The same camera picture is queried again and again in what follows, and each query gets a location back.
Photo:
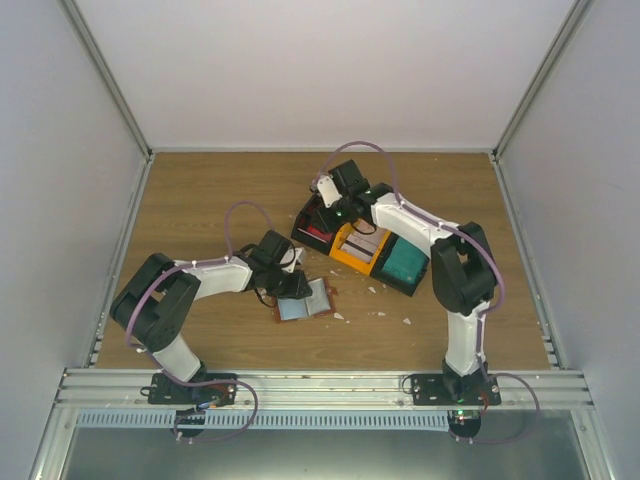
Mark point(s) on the yellow plastic bin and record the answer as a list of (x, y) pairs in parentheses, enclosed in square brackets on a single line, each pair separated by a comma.
[(364, 228)]

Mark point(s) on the aluminium front rail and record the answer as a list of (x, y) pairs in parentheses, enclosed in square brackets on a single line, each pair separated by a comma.
[(328, 390)]

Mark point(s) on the black bin with teal cards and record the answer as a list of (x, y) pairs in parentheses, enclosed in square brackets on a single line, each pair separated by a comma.
[(377, 273)]

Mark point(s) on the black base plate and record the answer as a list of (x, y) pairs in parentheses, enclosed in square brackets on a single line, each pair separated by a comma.
[(428, 389), (162, 391)]

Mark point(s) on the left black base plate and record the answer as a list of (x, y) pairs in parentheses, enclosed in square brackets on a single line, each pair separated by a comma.
[(162, 391)]

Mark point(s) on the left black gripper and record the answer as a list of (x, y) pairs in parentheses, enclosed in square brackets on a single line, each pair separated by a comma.
[(296, 288)]

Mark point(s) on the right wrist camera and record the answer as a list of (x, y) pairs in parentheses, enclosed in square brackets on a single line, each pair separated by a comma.
[(325, 187)]

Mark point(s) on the brown leather card holder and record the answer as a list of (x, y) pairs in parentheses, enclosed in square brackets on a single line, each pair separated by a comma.
[(320, 303)]

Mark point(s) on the white patterned card stack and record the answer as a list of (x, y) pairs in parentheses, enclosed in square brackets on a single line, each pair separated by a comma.
[(363, 247)]

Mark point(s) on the teal card stack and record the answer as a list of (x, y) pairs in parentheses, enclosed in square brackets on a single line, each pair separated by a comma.
[(405, 262)]

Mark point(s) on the lower red card stack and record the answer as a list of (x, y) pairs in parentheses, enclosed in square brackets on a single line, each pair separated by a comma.
[(314, 232)]

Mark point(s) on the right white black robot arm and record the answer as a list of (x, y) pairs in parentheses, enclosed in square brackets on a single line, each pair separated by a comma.
[(464, 272)]

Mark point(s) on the grey slotted cable duct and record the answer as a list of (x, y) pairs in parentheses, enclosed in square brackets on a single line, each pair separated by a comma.
[(266, 419)]

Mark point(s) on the black bin with red cards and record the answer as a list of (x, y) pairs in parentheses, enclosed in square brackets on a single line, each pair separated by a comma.
[(316, 226)]

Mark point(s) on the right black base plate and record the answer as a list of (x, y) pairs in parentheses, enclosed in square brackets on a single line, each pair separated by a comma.
[(428, 389)]

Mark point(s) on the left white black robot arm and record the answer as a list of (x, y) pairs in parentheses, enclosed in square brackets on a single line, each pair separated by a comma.
[(154, 304)]

